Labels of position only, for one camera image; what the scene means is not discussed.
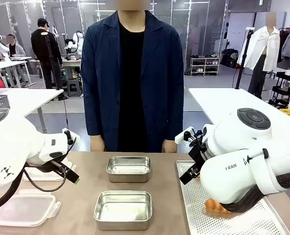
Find black tripod stand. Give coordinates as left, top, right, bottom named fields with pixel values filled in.
left=45, top=36, right=70, bottom=101

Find black wheeled cart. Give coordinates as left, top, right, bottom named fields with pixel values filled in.
left=268, top=70, right=290, bottom=109

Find white shoe rack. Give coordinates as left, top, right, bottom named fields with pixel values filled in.
left=190, top=56, right=221, bottom=77

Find white long side table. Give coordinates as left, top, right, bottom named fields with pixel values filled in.
left=188, top=87, right=290, bottom=128

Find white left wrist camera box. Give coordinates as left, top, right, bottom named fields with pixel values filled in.
left=61, top=127, right=81, bottom=145

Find person left forearm navy sleeve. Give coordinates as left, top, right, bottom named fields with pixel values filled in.
left=163, top=80, right=185, bottom=142

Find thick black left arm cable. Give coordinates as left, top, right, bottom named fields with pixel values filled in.
left=0, top=168, right=26, bottom=213

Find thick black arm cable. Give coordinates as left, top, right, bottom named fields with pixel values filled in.
left=220, top=170, right=290, bottom=213
left=0, top=168, right=26, bottom=213

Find black bag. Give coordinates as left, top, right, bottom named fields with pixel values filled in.
left=220, top=48, right=239, bottom=69

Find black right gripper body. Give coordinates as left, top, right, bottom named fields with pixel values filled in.
left=188, top=137, right=209, bottom=169

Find person in navy jacket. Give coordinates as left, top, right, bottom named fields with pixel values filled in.
left=80, top=9, right=185, bottom=153

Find seated person grey top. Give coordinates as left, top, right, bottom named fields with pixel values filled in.
left=6, top=34, right=28, bottom=84

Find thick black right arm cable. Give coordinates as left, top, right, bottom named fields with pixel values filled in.
left=220, top=170, right=290, bottom=213

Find person right forearm navy sleeve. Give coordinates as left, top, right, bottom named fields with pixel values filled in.
left=81, top=80, right=105, bottom=138

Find person right hand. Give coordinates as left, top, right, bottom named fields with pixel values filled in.
left=90, top=135, right=106, bottom=152

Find rectangular steel container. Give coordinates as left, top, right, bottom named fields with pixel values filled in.
left=106, top=156, right=151, bottom=183
left=93, top=190, right=152, bottom=231

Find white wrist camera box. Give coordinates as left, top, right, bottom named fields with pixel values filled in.
left=61, top=127, right=81, bottom=145
left=174, top=126, right=196, bottom=144

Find translucent plastic container lid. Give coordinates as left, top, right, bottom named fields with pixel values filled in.
left=0, top=189, right=62, bottom=227
left=22, top=160, right=77, bottom=182

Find white background work table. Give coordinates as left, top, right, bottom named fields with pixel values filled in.
left=0, top=56, right=37, bottom=88

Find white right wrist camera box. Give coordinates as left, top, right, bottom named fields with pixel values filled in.
left=174, top=126, right=196, bottom=144

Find thin black left gripper cable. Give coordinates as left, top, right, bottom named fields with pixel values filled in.
left=24, top=137, right=77, bottom=193

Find grey plastic stool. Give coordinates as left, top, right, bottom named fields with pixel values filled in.
left=67, top=79, right=83, bottom=97

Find person left hand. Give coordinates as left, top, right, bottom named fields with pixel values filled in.
left=161, top=139, right=178, bottom=154

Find man in black cap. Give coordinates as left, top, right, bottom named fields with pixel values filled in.
left=31, top=18, right=64, bottom=90

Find black pole stand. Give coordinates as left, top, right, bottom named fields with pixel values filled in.
left=235, top=27, right=255, bottom=90

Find perforated metal baking tray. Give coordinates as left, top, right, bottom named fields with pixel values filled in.
left=176, top=160, right=290, bottom=235

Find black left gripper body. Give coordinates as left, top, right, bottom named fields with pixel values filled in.
left=24, top=159, right=71, bottom=175

